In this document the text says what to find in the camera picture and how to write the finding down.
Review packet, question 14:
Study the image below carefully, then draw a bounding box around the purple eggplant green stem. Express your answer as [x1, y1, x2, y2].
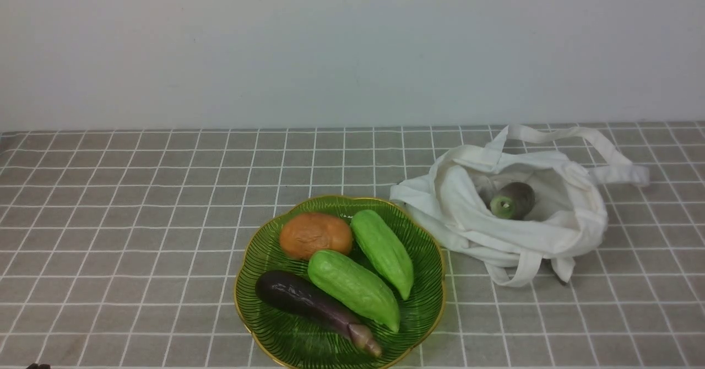
[489, 182, 536, 220]

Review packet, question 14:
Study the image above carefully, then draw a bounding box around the white cloth tote bag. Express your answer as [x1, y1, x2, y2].
[390, 125, 650, 287]

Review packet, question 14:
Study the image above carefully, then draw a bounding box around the green bitter gourd right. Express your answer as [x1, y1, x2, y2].
[350, 209, 415, 301]

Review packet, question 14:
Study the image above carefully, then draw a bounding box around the green bitter gourd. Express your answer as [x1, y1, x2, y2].
[350, 209, 415, 301]
[307, 249, 401, 332]

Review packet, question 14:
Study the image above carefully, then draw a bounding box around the brown potato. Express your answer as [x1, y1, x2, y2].
[279, 213, 354, 261]

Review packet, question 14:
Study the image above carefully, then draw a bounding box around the green bitter gourd front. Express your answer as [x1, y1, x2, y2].
[307, 249, 401, 332]

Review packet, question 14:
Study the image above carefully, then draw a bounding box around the dark purple eggplant front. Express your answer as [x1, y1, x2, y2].
[255, 269, 382, 358]

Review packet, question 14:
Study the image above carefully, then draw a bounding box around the green glass plate gold rim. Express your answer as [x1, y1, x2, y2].
[234, 196, 446, 368]

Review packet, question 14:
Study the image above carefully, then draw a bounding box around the grey checkered tablecloth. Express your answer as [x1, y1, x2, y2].
[1, 121, 704, 368]

